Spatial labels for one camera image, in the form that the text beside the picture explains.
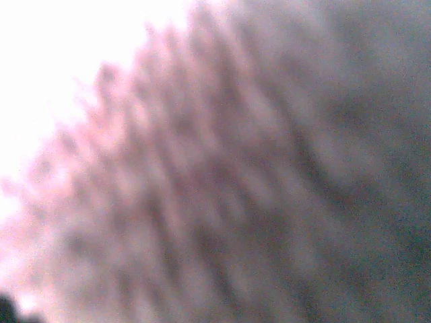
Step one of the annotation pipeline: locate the grey plush pillowcase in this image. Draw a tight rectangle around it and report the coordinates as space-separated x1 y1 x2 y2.
1 1 430 322

